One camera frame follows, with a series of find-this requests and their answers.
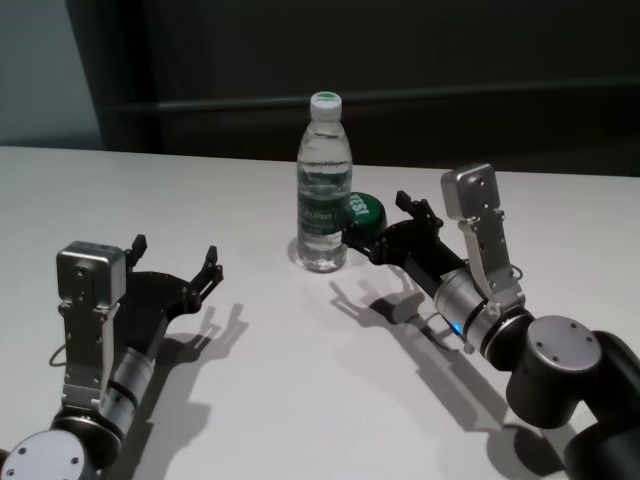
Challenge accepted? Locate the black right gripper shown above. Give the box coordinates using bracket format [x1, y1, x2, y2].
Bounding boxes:
[341, 190, 469, 301]

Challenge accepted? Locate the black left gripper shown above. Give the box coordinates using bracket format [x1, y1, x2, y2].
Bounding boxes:
[112, 233, 225, 357]

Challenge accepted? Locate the green YES button black base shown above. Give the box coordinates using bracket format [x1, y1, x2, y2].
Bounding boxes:
[337, 191, 389, 241]

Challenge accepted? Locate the clear water bottle green label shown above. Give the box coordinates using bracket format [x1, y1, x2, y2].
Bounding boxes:
[295, 91, 354, 274]

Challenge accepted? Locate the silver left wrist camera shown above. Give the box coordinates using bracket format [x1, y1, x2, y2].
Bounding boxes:
[55, 241, 126, 416]

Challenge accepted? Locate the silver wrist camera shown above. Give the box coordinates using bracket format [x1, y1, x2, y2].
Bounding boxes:
[55, 241, 126, 416]
[439, 162, 526, 314]

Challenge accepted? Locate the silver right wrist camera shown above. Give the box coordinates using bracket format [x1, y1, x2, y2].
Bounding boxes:
[439, 162, 526, 314]

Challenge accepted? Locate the grey horizontal wall rail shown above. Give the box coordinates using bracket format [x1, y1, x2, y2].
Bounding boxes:
[102, 93, 640, 115]

